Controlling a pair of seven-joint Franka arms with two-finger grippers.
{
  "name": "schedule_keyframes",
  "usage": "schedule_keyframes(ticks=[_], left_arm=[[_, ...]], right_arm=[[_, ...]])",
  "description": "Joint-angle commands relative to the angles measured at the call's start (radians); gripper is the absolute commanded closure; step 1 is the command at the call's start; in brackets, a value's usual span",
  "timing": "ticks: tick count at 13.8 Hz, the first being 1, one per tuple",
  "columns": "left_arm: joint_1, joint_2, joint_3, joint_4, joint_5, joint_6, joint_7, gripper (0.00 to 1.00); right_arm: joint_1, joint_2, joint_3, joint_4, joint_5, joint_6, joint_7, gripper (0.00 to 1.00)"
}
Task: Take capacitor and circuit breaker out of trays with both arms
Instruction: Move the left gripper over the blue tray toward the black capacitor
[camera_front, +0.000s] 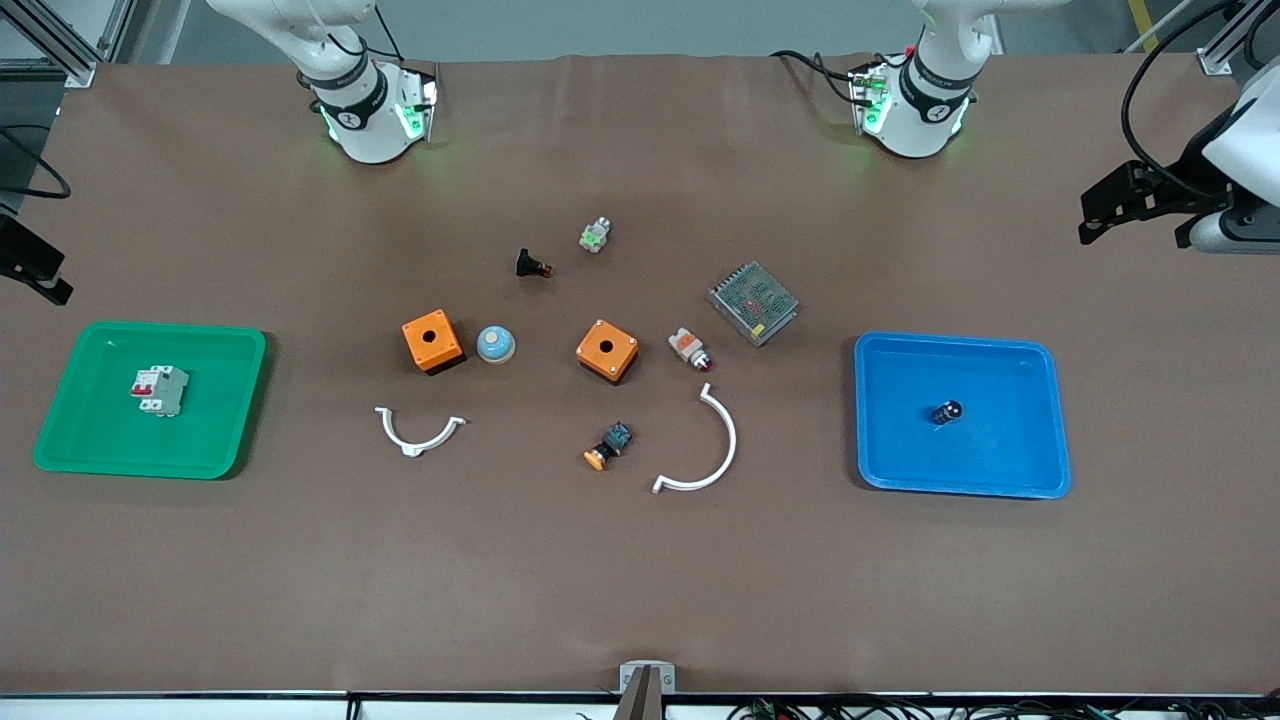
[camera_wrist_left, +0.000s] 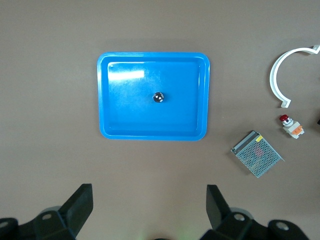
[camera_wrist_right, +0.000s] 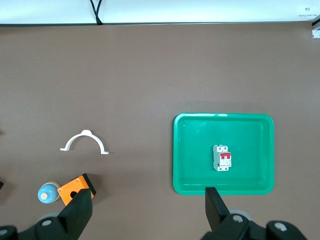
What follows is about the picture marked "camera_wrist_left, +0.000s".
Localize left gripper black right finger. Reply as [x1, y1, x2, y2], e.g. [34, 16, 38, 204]
[199, 184, 311, 240]

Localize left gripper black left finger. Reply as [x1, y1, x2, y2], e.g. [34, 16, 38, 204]
[0, 183, 94, 240]

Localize black cylindrical capacitor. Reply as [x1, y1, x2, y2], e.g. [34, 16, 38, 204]
[152, 91, 165, 104]

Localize blue plastic tray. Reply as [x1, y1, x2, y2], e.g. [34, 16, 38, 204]
[96, 51, 211, 142]

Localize brown table mat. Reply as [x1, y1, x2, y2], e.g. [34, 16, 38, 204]
[0, 0, 320, 240]

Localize red pushbutton white orange body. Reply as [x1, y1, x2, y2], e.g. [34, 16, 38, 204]
[278, 114, 306, 140]

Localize large white half-round clamp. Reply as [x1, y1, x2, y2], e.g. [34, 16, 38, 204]
[269, 44, 320, 109]

